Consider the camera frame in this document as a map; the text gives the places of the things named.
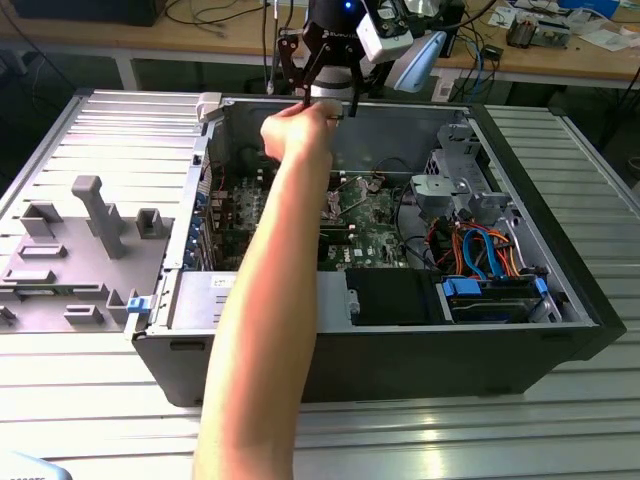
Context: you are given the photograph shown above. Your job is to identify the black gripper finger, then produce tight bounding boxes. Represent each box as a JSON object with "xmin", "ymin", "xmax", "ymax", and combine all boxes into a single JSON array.
[
  {"xmin": 348, "ymin": 51, "xmax": 387, "ymax": 119},
  {"xmin": 277, "ymin": 28, "xmax": 330, "ymax": 109}
]

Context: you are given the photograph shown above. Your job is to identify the metal socket cover frame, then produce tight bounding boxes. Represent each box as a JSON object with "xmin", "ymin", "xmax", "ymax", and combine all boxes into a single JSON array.
[{"xmin": 327, "ymin": 173, "xmax": 366, "ymax": 221}]

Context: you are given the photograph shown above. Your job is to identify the beige case latch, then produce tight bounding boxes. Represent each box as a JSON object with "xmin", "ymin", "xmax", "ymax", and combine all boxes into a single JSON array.
[{"xmin": 196, "ymin": 92, "xmax": 226, "ymax": 124}]

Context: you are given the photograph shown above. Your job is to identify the wooden desk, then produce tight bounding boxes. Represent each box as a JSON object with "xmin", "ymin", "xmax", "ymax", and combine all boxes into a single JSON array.
[{"xmin": 0, "ymin": 0, "xmax": 640, "ymax": 91}]

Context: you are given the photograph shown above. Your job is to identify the silver metal drive cage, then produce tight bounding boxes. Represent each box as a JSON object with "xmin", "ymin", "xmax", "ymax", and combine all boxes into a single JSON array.
[{"xmin": 409, "ymin": 122, "xmax": 521, "ymax": 236}]

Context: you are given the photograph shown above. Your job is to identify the black upright box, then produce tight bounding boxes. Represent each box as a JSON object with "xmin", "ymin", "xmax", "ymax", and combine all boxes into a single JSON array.
[{"xmin": 440, "ymin": 0, "xmax": 467, "ymax": 59}]

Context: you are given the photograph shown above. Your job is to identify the green motherboard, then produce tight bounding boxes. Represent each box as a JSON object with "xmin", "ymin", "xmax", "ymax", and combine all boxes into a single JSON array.
[{"xmin": 212, "ymin": 169, "xmax": 409, "ymax": 274}]

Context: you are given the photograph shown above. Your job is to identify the copper wound transformer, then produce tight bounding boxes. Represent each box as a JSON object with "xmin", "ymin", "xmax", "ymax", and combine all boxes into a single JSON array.
[{"xmin": 504, "ymin": 14, "xmax": 539, "ymax": 49}]

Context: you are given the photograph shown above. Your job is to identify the black drive bay box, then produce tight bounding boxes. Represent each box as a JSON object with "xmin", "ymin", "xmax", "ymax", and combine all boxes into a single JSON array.
[{"xmin": 347, "ymin": 268, "xmax": 446, "ymax": 327}]

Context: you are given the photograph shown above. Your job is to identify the small metal electronic device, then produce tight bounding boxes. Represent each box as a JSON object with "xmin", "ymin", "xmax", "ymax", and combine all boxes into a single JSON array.
[{"xmin": 537, "ymin": 17, "xmax": 572, "ymax": 50}]

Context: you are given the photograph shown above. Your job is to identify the hard disk in blue carrier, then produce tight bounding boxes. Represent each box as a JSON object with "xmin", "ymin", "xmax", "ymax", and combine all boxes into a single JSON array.
[{"xmin": 434, "ymin": 277, "xmax": 549, "ymax": 325}]

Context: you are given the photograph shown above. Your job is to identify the silver power supply unit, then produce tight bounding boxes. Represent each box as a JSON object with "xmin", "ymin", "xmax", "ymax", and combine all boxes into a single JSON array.
[{"xmin": 169, "ymin": 271, "xmax": 351, "ymax": 331}]

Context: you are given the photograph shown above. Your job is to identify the large black box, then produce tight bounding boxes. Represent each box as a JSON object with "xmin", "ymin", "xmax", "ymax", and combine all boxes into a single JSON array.
[{"xmin": 9, "ymin": 0, "xmax": 161, "ymax": 27}]

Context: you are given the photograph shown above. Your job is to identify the blue box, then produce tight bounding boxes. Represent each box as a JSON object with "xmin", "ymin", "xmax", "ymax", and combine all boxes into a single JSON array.
[{"xmin": 559, "ymin": 0, "xmax": 621, "ymax": 16}]

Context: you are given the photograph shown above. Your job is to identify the white papers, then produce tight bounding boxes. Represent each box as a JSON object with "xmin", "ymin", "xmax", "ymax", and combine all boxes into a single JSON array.
[{"xmin": 579, "ymin": 27, "xmax": 640, "ymax": 52}]

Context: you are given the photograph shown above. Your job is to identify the black open PC case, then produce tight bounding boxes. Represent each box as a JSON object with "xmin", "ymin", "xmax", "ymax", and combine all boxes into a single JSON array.
[{"xmin": 122, "ymin": 92, "xmax": 629, "ymax": 409}]

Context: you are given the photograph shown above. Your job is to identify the grey plastic parts rack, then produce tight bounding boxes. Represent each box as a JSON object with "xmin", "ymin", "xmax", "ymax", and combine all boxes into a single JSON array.
[{"xmin": 0, "ymin": 174, "xmax": 176, "ymax": 334}]

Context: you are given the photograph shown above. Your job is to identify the pale grey device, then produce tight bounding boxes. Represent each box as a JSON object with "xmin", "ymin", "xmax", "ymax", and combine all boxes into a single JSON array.
[{"xmin": 0, "ymin": 449, "xmax": 69, "ymax": 480}]

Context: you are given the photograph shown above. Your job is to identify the grey hanging cable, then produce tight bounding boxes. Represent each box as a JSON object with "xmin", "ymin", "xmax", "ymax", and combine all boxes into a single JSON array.
[{"xmin": 263, "ymin": 0, "xmax": 284, "ymax": 97}]

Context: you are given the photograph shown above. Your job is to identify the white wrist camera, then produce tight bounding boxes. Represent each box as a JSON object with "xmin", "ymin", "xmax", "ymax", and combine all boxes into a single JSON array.
[{"xmin": 355, "ymin": 0, "xmax": 415, "ymax": 64}]

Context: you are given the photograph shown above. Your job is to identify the black curved cable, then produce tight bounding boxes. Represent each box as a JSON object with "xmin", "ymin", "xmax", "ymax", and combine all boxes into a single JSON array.
[{"xmin": 393, "ymin": 182, "xmax": 436, "ymax": 272}]

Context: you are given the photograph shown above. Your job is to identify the blue flat wire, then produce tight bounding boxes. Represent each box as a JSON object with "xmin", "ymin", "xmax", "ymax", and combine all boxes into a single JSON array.
[{"xmin": 460, "ymin": 227, "xmax": 507, "ymax": 281}]

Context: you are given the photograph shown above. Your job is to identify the orange wire bundle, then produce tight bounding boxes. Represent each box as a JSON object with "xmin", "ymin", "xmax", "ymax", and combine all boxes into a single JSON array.
[{"xmin": 429, "ymin": 219, "xmax": 526, "ymax": 279}]

